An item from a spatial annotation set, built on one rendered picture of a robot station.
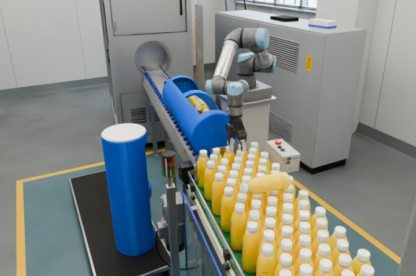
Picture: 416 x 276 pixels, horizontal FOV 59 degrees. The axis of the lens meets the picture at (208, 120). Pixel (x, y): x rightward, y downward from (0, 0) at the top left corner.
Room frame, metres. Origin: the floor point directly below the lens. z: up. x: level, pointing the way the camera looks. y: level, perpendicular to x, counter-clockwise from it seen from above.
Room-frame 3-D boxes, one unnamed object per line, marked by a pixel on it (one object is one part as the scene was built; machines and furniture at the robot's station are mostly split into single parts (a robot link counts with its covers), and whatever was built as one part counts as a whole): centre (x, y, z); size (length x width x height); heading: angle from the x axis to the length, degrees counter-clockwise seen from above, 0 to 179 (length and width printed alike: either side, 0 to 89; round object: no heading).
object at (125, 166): (2.14, 0.54, 0.59); 0.28 x 0.28 x 0.88
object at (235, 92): (1.72, -0.14, 1.41); 0.09 x 0.08 x 0.11; 161
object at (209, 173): (1.60, -0.01, 0.99); 0.07 x 0.07 x 0.19
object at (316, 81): (4.36, -0.80, 0.72); 2.15 x 0.54 x 1.45; 26
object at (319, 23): (3.63, -1.12, 1.48); 0.24 x 0.12 x 0.08; 34
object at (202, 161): (1.72, 0.03, 0.99); 0.07 x 0.07 x 0.19
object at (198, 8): (3.39, 0.07, 0.85); 0.06 x 0.06 x 1.70; 17
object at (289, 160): (1.76, -0.40, 1.05); 0.20 x 0.10 x 0.10; 17
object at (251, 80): (2.51, -0.27, 1.27); 0.15 x 0.15 x 0.10
